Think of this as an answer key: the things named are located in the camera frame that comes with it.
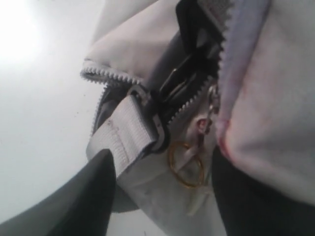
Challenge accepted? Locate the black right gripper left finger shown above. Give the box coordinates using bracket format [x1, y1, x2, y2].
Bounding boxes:
[0, 149, 116, 236]

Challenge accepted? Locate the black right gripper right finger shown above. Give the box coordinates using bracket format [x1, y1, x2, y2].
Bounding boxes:
[212, 147, 315, 236]

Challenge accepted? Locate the white canvas duffel bag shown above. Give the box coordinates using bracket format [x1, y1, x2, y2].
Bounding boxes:
[81, 0, 315, 236]

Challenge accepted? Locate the gold key ring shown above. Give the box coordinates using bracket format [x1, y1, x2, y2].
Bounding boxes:
[167, 142, 205, 189]

